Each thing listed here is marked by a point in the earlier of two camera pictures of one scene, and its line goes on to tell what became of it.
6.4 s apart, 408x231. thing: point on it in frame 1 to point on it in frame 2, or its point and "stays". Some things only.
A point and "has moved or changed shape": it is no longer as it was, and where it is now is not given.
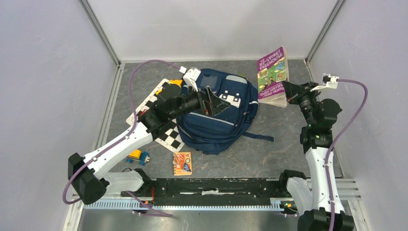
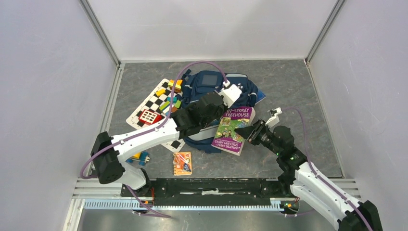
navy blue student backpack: (211, 134) has moved or changed shape
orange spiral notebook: (182, 162) stays
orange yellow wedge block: (177, 82) stays
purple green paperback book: (272, 70) to (226, 138)
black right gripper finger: (292, 91) to (245, 132)
